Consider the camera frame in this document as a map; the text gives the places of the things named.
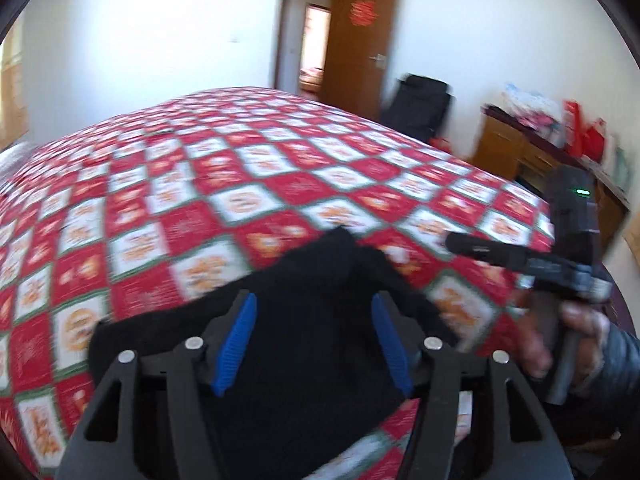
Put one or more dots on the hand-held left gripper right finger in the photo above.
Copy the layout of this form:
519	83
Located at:
392	345

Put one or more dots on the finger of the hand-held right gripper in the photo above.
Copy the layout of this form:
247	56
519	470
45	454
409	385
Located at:
480	247

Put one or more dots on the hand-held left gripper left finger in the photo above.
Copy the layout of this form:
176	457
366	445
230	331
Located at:
237	345

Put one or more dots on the black pants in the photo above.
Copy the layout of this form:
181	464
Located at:
310	310

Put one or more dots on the person's right forearm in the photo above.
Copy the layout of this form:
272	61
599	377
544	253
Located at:
620	375

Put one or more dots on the person's right hand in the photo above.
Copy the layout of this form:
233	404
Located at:
586	327

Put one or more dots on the red gift bag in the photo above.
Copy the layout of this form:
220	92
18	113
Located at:
594	141
574	127

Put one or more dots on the wooden desk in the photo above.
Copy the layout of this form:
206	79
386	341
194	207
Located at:
500	140

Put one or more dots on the white plastic bag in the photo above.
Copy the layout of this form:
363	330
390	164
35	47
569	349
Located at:
532	107

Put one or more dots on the black chair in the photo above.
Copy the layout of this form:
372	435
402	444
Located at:
419	107

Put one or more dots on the red checked printed blanket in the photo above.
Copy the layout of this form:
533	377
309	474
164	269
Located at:
150	185

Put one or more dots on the brown wooden door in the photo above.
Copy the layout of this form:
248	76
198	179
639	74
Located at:
360	70

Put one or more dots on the red door decoration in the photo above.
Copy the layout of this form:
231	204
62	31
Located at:
364	12

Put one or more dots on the yellow curtain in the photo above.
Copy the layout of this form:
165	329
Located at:
11	90

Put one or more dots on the wooden door frame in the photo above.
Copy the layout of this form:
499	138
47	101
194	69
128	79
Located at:
287	20

